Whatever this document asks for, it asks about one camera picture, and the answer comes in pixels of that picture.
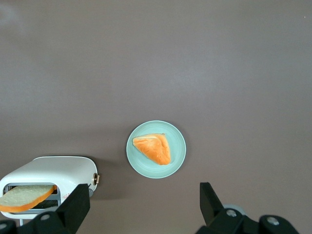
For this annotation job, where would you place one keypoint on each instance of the square white bread slice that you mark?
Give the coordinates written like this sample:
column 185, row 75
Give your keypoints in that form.
column 24, row 197

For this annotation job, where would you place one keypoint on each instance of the triangular orange bread piece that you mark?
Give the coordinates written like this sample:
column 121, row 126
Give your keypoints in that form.
column 156, row 148

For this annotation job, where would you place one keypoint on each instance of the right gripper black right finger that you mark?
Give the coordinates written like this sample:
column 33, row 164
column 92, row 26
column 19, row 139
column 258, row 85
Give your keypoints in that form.
column 212, row 207

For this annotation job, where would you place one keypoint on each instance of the white two-slot toaster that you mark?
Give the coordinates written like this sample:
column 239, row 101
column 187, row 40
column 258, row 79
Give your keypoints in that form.
column 61, row 170

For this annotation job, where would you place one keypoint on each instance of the pale green round plate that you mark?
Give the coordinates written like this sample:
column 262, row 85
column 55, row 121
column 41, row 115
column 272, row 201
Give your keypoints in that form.
column 146, row 168

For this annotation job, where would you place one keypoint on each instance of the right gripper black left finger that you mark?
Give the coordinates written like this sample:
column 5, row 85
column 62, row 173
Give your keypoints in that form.
column 73, row 207

